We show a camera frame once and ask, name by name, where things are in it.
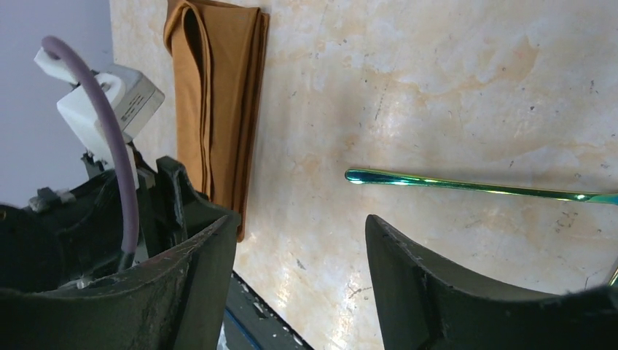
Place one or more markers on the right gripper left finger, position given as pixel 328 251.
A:
pixel 174 300

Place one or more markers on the brown cloth napkin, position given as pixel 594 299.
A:
pixel 218 52

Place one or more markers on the iridescent fork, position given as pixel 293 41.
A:
pixel 372 176

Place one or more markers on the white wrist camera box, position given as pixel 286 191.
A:
pixel 112 110

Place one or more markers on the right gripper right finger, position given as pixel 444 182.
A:
pixel 426 301

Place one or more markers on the iridescent spoon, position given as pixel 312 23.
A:
pixel 612 277

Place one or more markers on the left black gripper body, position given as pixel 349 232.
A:
pixel 67 235

